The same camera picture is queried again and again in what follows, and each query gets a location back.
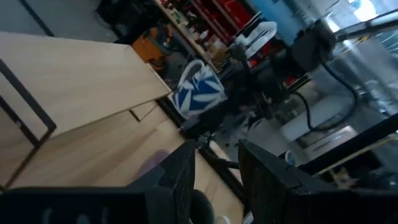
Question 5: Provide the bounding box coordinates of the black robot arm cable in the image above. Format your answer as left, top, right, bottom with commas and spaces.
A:
292, 60, 359, 131

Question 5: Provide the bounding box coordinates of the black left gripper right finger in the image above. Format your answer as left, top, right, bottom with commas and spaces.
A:
236, 139, 335, 224

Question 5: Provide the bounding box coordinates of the storage rack with red bins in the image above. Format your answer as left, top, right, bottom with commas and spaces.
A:
155, 0, 259, 72

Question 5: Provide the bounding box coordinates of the wooden shelf with black frame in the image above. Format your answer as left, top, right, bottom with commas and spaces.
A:
0, 30, 172, 190

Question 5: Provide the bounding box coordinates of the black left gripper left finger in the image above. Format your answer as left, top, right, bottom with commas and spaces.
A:
126, 139, 196, 224

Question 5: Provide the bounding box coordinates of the blue white leaf pattern mug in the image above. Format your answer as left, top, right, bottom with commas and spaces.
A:
169, 58, 228, 121

